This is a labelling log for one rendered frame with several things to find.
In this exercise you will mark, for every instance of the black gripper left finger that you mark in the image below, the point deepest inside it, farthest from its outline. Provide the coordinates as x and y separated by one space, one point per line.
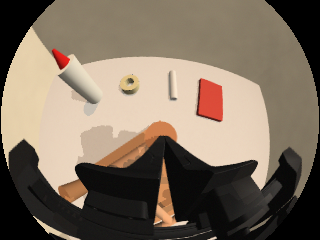
140 181

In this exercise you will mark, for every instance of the brown wooden stool seat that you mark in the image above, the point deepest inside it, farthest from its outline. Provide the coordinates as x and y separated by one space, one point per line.
164 198

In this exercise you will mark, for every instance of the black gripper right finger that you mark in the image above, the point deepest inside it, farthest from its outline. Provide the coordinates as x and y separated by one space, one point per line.
191 179

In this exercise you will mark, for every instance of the brown wooden stool legs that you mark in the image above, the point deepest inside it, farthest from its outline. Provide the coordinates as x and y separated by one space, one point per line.
75 189

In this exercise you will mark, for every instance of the flat red rectangular block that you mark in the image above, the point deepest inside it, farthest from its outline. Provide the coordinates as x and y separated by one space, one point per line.
210 100

